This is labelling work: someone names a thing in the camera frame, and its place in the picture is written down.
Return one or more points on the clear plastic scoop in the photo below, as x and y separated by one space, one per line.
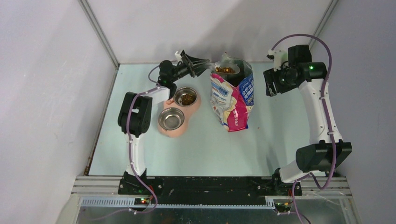
212 67

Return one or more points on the left corner aluminium post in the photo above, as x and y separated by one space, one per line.
95 24

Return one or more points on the aluminium front frame rail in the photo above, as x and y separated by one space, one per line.
103 191

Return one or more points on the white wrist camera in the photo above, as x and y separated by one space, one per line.
178 56
279 58

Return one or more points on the pink double bowl feeder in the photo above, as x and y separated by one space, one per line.
188 112

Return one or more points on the corner aluminium post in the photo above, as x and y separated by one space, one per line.
325 17
95 24

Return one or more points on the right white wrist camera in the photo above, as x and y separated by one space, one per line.
279 58

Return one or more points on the brown kibble pet food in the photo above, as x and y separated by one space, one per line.
227 70

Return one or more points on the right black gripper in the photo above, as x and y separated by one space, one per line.
271 76

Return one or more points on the pink pet food bag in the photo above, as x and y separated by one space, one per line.
232 96

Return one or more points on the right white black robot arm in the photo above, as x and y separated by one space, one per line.
326 149

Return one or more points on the far steel bowl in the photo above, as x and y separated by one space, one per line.
185 96

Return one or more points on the right corner aluminium post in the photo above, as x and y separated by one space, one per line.
325 17

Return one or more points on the near steel bowl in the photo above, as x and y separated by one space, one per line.
171 118

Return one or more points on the steel bowl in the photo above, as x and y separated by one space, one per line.
185 96
171 118

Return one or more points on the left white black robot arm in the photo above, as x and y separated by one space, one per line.
135 114

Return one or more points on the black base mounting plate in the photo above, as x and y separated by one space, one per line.
217 191

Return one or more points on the right controller board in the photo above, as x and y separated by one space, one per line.
283 208

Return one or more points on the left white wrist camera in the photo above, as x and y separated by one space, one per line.
178 56

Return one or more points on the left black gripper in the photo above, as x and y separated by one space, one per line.
195 66

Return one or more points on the left controller board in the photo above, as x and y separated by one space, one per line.
142 202

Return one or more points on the controller board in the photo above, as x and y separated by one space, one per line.
283 208
142 202

